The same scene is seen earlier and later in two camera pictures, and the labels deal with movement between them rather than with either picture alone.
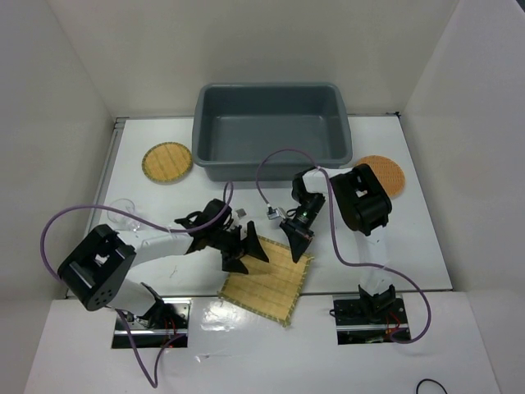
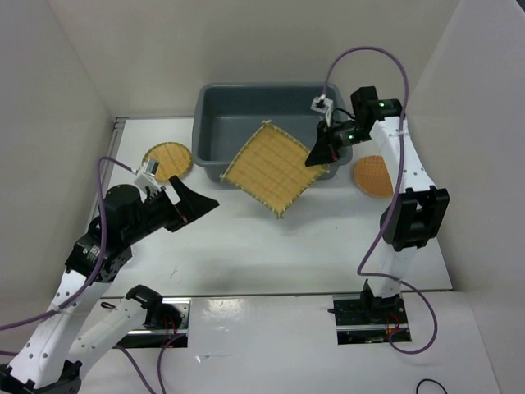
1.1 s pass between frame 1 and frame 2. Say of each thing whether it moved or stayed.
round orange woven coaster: stayed
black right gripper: moved
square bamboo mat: moved
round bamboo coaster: stayed
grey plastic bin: stayed
